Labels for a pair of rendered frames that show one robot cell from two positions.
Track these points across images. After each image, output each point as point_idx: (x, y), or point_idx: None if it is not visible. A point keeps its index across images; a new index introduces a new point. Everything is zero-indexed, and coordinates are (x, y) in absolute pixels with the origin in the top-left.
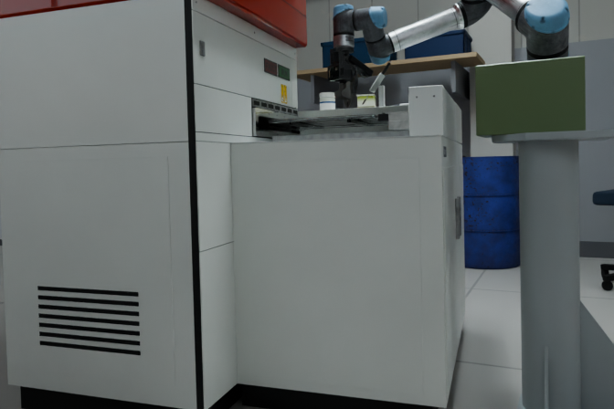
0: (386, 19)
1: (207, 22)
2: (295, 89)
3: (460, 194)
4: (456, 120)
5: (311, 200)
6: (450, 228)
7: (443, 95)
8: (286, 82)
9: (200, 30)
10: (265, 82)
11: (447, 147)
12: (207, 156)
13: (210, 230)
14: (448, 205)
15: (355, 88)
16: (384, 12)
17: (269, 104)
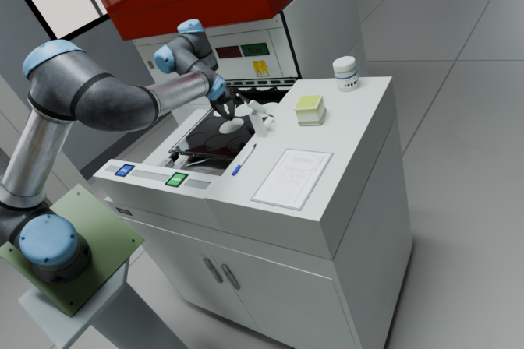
0: (164, 66)
1: (148, 47)
2: (287, 59)
3: (285, 285)
4: (213, 213)
5: None
6: (174, 256)
7: (100, 181)
8: (263, 57)
9: (145, 55)
10: (224, 66)
11: (136, 213)
12: (180, 115)
13: None
14: (150, 240)
15: (215, 111)
16: (157, 61)
17: (235, 82)
